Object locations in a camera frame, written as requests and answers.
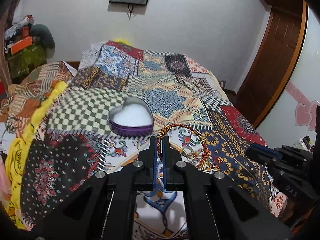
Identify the striped orange brown blanket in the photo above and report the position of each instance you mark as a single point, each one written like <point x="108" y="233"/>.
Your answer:
<point x="24" y="99"/>

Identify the orange box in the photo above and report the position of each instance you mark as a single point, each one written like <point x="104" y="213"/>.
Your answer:
<point x="20" y="45"/>

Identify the yellow cloth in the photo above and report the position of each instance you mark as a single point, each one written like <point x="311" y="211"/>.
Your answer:
<point x="18" y="151"/>

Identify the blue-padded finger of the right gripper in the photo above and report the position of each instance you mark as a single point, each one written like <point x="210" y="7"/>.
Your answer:
<point x="258" y="152"/>

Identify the white sliding door with hearts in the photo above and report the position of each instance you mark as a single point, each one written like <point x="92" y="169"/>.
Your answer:
<point x="294" y="114"/>

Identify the purple heart-shaped tin box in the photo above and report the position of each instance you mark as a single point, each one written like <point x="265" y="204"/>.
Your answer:
<point x="133" y="118"/>

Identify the brown striped curtain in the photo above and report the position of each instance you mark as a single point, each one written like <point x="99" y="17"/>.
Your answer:
<point x="6" y="20"/>

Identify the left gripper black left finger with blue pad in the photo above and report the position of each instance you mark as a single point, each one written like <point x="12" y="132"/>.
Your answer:
<point x="104" y="206"/>

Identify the green patterned cloth-covered stand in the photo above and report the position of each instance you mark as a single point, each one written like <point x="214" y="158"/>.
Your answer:
<point x="23" y="62"/>

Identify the brown wooden wardrobe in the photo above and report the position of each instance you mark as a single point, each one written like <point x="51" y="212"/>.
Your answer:
<point x="275" y="60"/>

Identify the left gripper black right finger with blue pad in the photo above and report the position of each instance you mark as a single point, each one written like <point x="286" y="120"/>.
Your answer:
<point x="215" y="207"/>

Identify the grey green plush pillow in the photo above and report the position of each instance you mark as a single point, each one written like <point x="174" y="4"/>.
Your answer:
<point x="42" y="33"/>

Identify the colourful patchwork bedspread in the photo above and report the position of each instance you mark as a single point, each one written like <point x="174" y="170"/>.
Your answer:
<point x="119" y="98"/>

